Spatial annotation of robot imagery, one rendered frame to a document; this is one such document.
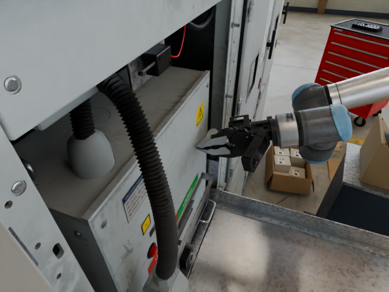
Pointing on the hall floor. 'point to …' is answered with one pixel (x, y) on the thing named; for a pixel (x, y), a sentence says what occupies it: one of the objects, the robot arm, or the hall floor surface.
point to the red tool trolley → (355, 58)
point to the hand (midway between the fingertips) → (199, 148)
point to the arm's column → (354, 206)
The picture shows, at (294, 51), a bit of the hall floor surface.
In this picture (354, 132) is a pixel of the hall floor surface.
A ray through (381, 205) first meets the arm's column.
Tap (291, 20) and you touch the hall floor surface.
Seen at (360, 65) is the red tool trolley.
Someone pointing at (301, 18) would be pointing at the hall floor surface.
